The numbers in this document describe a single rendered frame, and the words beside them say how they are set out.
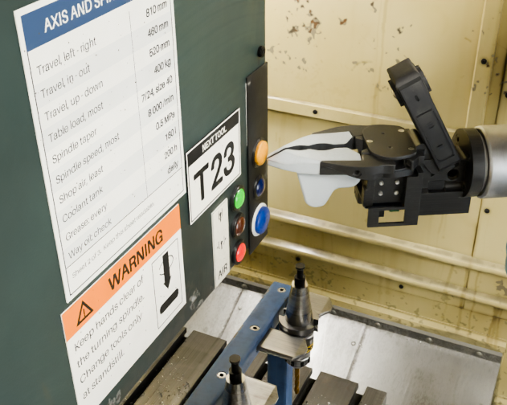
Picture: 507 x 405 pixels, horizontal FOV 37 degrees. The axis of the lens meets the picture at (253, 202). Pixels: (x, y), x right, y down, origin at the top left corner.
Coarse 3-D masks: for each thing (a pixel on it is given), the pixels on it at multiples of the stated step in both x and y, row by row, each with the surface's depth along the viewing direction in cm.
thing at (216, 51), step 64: (0, 0) 39; (192, 0) 57; (256, 0) 67; (0, 64) 40; (192, 64) 59; (256, 64) 70; (0, 128) 41; (192, 128) 61; (0, 192) 42; (0, 256) 43; (192, 256) 67; (0, 320) 45; (0, 384) 46; (64, 384) 53; (128, 384) 61
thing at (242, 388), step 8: (232, 384) 98; (240, 384) 98; (224, 392) 99; (232, 392) 98; (240, 392) 98; (248, 392) 100; (224, 400) 100; (232, 400) 99; (240, 400) 99; (248, 400) 100
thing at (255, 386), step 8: (248, 376) 110; (248, 384) 108; (256, 384) 108; (264, 384) 108; (272, 384) 108; (256, 392) 107; (264, 392) 107; (272, 392) 107; (256, 400) 105; (264, 400) 105; (272, 400) 106
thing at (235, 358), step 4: (232, 356) 97; (236, 356) 97; (232, 360) 96; (236, 360) 96; (240, 360) 97; (232, 364) 97; (236, 364) 97; (232, 368) 97; (236, 368) 97; (240, 368) 98; (232, 372) 98; (236, 372) 97; (240, 372) 98; (232, 376) 97; (236, 376) 97; (240, 376) 98; (232, 380) 98; (236, 380) 98; (240, 380) 98
